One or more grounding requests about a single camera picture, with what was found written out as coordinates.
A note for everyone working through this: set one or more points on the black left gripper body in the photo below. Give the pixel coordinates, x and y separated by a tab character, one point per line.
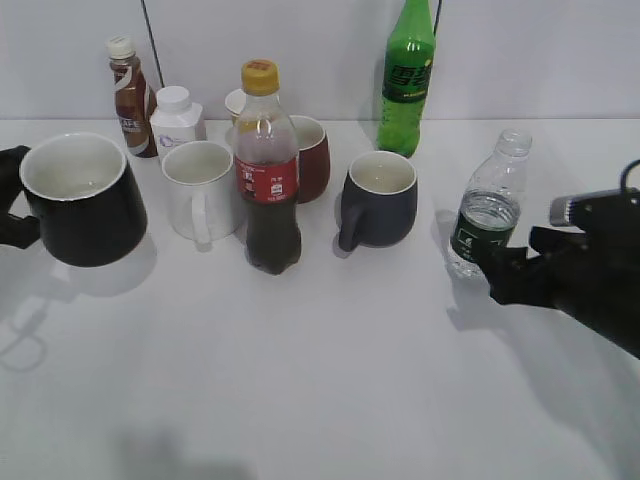
19	232

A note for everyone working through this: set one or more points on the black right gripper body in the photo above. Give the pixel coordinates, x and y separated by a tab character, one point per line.
593	276

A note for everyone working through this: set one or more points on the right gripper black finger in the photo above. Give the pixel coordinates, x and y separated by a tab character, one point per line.
505	269

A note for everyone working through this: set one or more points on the clear water bottle green label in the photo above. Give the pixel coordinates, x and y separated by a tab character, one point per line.
490	207

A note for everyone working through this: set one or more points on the black mug white interior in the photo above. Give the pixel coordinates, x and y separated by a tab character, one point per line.
83	192

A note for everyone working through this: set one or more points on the dark grey mug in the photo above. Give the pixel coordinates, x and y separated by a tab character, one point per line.
379	200

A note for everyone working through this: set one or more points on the brown coffee drink bottle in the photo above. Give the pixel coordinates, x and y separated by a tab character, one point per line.
134	99

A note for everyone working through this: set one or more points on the white ceramic mug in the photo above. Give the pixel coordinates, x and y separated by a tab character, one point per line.
203	202

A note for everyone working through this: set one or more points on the white plastic milk bottle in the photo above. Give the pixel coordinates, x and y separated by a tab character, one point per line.
176	120

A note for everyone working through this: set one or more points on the dark red mug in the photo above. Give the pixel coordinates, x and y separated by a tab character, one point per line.
314	158

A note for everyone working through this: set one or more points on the green soda bottle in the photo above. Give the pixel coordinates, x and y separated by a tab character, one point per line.
408	62

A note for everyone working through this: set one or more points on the cola bottle yellow cap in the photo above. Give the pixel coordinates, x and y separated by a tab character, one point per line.
266	154

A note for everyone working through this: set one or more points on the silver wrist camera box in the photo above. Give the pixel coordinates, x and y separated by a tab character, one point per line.
607	209

